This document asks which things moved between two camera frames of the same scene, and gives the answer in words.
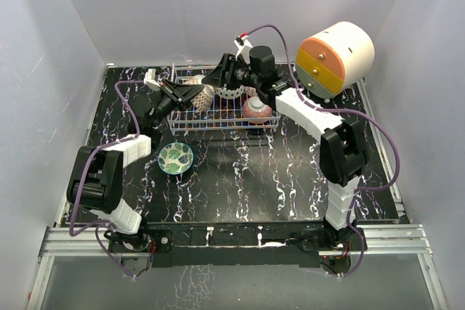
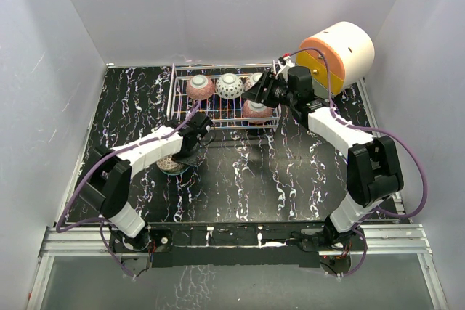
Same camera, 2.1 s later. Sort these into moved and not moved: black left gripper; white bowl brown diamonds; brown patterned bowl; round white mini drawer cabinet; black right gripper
Moved: black right gripper; brown patterned bowl; black left gripper
Not moved: round white mini drawer cabinet; white bowl brown diamonds
